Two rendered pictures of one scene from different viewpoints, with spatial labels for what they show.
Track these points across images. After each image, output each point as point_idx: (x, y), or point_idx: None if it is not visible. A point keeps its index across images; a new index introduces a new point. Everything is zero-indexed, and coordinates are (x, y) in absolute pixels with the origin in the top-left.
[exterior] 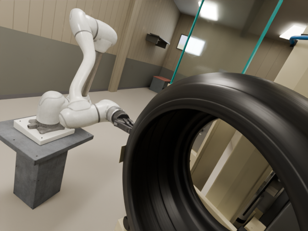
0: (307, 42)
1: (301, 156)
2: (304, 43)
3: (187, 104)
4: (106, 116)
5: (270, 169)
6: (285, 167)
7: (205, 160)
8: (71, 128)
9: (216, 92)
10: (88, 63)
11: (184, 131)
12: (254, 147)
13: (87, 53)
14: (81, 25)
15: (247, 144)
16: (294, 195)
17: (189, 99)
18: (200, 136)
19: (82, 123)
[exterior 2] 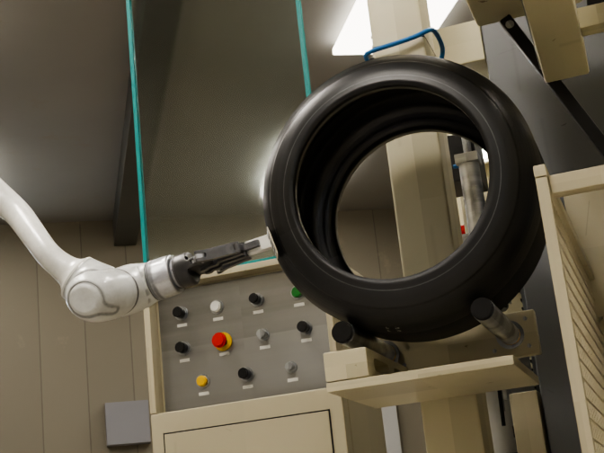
0: (385, 53)
1: (430, 71)
2: (382, 56)
3: (338, 99)
4: (146, 284)
5: (457, 222)
6: (428, 82)
7: (359, 409)
8: (106, 311)
9: (358, 75)
10: (32, 211)
11: (315, 225)
12: (417, 195)
13: (13, 196)
14: None
15: (407, 199)
16: (441, 90)
17: (336, 95)
18: (312, 346)
19: (123, 294)
